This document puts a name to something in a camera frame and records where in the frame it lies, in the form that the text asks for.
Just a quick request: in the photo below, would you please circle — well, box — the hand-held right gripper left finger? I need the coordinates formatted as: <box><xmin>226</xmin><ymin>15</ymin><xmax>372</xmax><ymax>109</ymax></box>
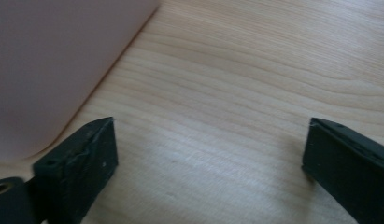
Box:
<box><xmin>32</xmin><ymin>116</ymin><xmax>120</xmax><ymax>224</ymax></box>

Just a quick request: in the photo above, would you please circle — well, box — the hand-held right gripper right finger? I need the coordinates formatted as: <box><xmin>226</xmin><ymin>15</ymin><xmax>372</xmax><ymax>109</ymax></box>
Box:
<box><xmin>301</xmin><ymin>117</ymin><xmax>384</xmax><ymax>224</ymax></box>

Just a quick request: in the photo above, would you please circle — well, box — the pink storage box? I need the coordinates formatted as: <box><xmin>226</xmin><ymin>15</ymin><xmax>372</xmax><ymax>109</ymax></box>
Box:
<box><xmin>0</xmin><ymin>0</ymin><xmax>161</xmax><ymax>163</ymax></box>

